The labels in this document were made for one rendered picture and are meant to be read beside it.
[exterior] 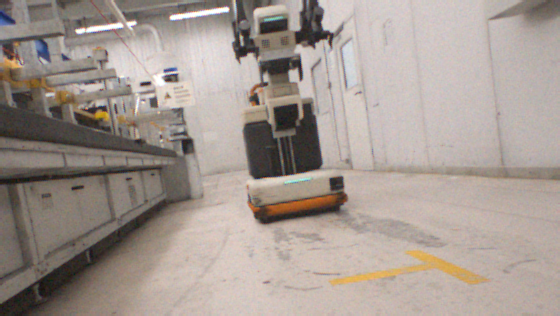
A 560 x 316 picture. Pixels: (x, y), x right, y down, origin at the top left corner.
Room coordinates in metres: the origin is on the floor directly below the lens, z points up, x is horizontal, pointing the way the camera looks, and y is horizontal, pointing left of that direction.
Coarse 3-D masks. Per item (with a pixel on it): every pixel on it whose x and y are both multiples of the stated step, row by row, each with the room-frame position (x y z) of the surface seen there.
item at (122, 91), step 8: (120, 88) 1.73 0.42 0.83; (128, 88) 1.73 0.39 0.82; (80, 96) 1.72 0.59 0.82; (88, 96) 1.72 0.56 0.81; (96, 96) 1.72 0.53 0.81; (104, 96) 1.73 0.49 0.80; (112, 96) 1.73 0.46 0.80; (32, 104) 1.71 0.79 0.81; (48, 104) 1.72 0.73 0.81; (56, 104) 1.72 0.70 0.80
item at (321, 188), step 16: (288, 176) 2.67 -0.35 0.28; (304, 176) 2.59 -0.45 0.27; (320, 176) 2.58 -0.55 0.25; (336, 176) 2.58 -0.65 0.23; (256, 192) 2.57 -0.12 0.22; (272, 192) 2.57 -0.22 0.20; (288, 192) 2.57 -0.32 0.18; (304, 192) 2.57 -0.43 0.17; (320, 192) 2.58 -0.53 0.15; (336, 192) 2.59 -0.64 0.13; (256, 208) 2.57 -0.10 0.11; (272, 208) 2.56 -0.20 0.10; (288, 208) 2.56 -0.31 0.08; (304, 208) 2.57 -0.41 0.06; (320, 208) 2.60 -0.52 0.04
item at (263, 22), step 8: (264, 8) 2.64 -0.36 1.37; (272, 8) 2.63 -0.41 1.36; (280, 8) 2.62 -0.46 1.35; (256, 16) 2.61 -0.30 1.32; (264, 16) 2.57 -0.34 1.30; (272, 16) 2.58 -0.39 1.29; (280, 16) 2.58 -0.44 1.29; (288, 16) 2.59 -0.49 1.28; (256, 24) 2.64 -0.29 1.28; (264, 24) 2.60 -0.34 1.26; (272, 24) 2.61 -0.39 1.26; (280, 24) 2.62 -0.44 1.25; (288, 24) 2.62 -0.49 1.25; (264, 32) 2.64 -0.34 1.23; (272, 32) 2.64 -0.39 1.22
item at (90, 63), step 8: (48, 64) 1.23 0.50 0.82; (56, 64) 1.23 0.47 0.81; (64, 64) 1.23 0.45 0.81; (72, 64) 1.23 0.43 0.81; (80, 64) 1.23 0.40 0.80; (88, 64) 1.23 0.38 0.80; (96, 64) 1.25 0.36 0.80; (16, 72) 1.22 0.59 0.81; (24, 72) 1.22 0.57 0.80; (32, 72) 1.22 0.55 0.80; (40, 72) 1.22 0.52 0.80; (48, 72) 1.23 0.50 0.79; (56, 72) 1.23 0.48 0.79; (64, 72) 1.24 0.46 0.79; (72, 72) 1.25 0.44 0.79; (16, 80) 1.24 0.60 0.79
